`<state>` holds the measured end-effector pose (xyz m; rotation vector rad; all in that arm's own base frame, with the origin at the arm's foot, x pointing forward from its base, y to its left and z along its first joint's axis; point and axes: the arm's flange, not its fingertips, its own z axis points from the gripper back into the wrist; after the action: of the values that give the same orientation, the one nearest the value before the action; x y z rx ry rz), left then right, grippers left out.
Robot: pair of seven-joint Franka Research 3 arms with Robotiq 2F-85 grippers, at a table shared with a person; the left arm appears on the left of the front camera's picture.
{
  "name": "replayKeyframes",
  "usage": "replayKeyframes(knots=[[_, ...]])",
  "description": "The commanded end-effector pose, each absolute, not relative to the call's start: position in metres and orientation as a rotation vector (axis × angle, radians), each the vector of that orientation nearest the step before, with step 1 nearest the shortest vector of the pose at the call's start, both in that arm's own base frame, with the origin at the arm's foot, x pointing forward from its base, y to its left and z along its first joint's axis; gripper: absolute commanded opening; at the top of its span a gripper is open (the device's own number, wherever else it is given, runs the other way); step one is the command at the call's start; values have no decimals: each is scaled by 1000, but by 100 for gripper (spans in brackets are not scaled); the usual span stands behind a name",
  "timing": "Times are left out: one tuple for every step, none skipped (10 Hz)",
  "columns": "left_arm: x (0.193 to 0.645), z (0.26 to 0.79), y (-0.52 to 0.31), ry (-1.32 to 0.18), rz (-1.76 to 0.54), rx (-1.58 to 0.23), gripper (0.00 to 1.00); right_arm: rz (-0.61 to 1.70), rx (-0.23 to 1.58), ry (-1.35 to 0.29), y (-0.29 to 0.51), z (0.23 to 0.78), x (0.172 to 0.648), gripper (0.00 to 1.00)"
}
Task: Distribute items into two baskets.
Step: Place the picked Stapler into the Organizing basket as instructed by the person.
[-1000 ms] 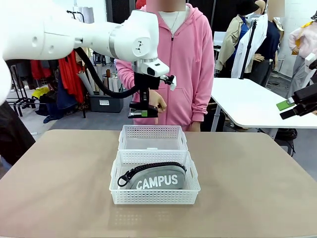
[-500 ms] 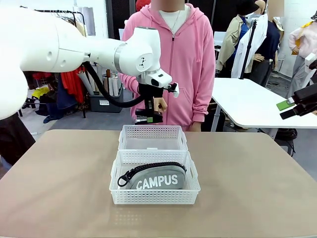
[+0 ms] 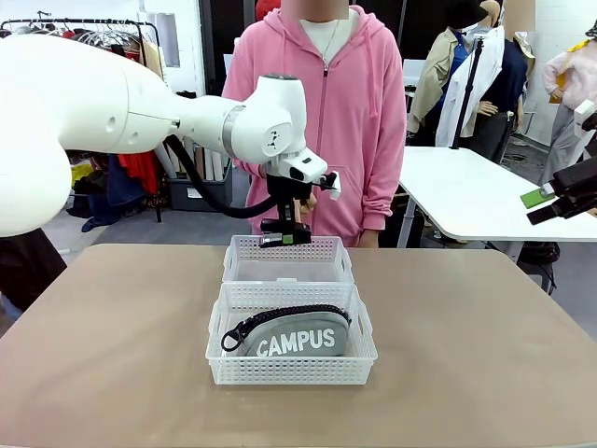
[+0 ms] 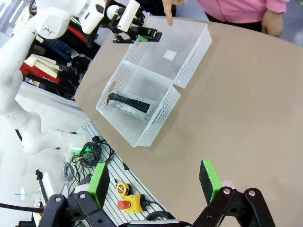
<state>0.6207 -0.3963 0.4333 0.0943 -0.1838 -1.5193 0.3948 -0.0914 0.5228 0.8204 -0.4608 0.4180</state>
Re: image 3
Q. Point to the mannequin in beige trench coat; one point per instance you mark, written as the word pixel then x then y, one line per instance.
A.
pixel 429 93

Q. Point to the yellow cloth item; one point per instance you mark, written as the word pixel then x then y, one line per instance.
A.
pixel 80 172

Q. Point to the grey paper roll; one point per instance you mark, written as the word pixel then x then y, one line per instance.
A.
pixel 170 161

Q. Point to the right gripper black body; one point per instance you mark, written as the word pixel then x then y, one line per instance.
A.
pixel 578 186

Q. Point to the mannequin in white coat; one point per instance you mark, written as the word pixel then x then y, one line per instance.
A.
pixel 490 70

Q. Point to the person's right forearm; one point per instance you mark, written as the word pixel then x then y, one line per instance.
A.
pixel 254 170

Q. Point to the black tripod stand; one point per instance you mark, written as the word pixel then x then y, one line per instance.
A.
pixel 468 93

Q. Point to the person's right hand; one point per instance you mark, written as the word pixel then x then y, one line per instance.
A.
pixel 308 205

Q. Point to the white perforated plastic basket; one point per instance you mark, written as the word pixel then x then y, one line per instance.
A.
pixel 289 373
pixel 289 268

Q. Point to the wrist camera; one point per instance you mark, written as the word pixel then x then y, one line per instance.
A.
pixel 585 109
pixel 326 182

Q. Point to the brown paper roll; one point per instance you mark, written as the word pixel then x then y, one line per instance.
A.
pixel 200 161

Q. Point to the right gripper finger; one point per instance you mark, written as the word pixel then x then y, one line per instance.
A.
pixel 545 214
pixel 536 198

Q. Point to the black hat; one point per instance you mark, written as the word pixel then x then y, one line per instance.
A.
pixel 462 11

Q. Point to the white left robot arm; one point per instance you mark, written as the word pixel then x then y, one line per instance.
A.
pixel 93 93

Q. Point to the person in pink hoodie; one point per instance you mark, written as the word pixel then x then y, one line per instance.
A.
pixel 354 116

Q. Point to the beige coat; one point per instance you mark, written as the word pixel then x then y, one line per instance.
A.
pixel 151 56

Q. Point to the black metal clothes rack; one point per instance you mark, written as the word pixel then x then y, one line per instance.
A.
pixel 158 210

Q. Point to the red cap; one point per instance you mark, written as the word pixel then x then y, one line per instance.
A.
pixel 266 7

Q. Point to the white paper roll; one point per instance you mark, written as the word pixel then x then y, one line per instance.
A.
pixel 217 165

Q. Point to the red dress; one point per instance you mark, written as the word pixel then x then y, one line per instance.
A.
pixel 140 168

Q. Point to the mannequin in navy top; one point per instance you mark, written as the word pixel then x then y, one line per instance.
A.
pixel 510 70

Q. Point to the black bag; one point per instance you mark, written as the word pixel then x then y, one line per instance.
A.
pixel 186 94

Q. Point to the black gear under white table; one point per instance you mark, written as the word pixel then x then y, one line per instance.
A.
pixel 536 261

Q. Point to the white table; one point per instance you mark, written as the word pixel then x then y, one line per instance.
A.
pixel 466 196

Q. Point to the grey CAMPUS pencil pouch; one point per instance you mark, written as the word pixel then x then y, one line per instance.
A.
pixel 298 340

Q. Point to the blue denim garment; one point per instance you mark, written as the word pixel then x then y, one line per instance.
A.
pixel 116 196

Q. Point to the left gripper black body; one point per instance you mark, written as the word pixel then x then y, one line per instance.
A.
pixel 289 189

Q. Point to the white framed panel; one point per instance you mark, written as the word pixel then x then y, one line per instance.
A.
pixel 163 39

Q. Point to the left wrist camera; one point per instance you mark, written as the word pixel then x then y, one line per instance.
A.
pixel 326 182

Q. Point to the person's left hand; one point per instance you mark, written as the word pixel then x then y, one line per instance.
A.
pixel 368 238

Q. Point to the person's left forearm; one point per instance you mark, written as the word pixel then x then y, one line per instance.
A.
pixel 382 186

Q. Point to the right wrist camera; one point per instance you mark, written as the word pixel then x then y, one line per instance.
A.
pixel 585 109

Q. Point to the mannequin in pale pink hoodie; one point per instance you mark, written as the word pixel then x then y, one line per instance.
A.
pixel 569 79

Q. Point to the white t-shirt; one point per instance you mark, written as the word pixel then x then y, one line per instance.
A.
pixel 326 35

